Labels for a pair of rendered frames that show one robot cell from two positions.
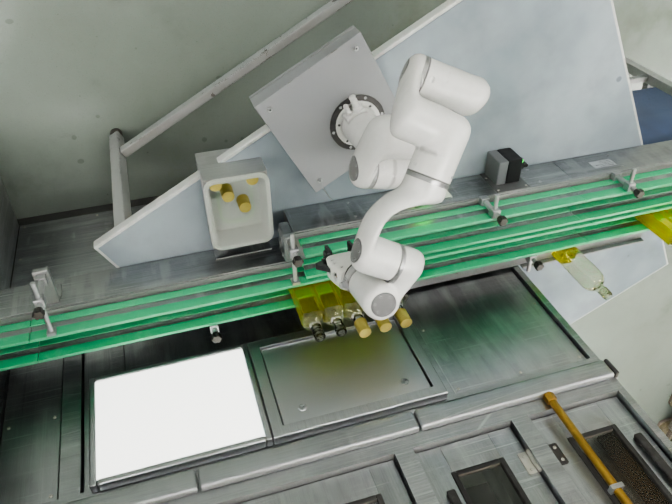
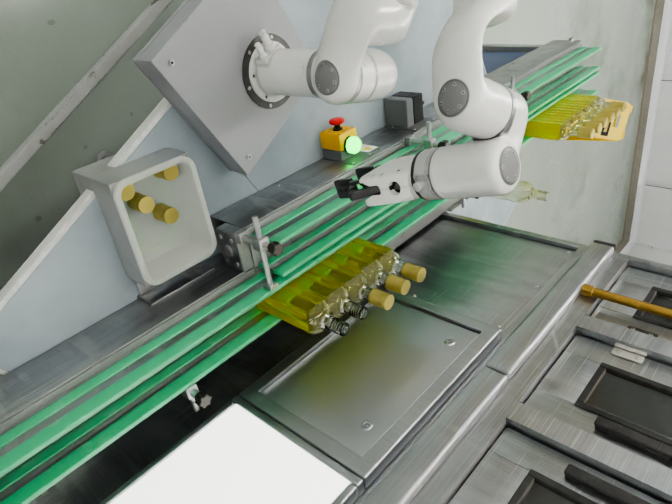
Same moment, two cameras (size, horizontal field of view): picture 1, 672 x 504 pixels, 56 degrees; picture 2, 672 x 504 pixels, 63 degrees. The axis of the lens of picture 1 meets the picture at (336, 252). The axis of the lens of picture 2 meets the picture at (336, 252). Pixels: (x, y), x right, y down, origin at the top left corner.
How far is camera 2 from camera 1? 0.77 m
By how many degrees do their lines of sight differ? 23
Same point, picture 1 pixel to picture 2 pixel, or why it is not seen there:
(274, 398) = (325, 433)
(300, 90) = (200, 31)
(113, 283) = (12, 393)
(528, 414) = (584, 313)
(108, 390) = not seen: outside the picture
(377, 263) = (493, 100)
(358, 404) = (425, 388)
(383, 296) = (507, 152)
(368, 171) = (355, 65)
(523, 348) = (517, 267)
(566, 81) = (425, 12)
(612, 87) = not seen: hidden behind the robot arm
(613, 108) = not seen: hidden behind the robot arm
